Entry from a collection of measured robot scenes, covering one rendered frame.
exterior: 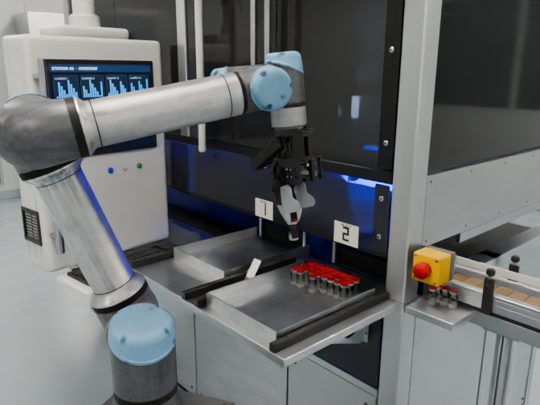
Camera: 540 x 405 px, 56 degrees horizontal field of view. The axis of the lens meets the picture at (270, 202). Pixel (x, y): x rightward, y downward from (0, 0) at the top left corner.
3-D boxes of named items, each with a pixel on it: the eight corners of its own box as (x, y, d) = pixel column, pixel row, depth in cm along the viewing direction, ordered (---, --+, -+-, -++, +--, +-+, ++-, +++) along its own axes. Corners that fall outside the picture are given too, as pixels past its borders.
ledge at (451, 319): (434, 296, 139) (435, 290, 138) (480, 313, 129) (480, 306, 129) (404, 312, 129) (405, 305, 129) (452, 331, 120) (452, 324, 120)
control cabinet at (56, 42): (143, 228, 216) (131, 32, 196) (172, 238, 204) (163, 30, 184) (22, 260, 179) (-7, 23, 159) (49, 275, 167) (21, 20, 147)
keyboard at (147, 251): (165, 244, 195) (165, 239, 194) (190, 253, 186) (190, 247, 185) (67, 276, 165) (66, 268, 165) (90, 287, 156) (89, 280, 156)
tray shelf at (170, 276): (247, 237, 186) (247, 232, 186) (415, 300, 136) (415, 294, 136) (125, 270, 155) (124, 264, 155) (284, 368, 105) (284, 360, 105)
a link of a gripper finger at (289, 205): (296, 230, 108) (295, 186, 107) (276, 226, 113) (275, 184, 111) (306, 227, 111) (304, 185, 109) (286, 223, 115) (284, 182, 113)
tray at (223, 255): (256, 235, 182) (256, 226, 182) (309, 255, 164) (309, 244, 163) (173, 258, 160) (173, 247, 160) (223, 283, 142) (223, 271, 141)
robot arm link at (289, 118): (262, 109, 107) (288, 104, 113) (264, 131, 109) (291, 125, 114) (288, 108, 102) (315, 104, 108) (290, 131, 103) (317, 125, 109)
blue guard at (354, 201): (82, 157, 271) (79, 122, 266) (387, 254, 131) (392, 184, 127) (80, 157, 271) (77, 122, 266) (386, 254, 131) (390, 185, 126)
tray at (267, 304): (302, 271, 150) (302, 259, 149) (374, 300, 132) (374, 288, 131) (206, 305, 128) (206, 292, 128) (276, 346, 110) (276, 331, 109)
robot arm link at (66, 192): (122, 375, 100) (-26, 112, 80) (114, 339, 113) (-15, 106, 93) (178, 345, 103) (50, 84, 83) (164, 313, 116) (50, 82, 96)
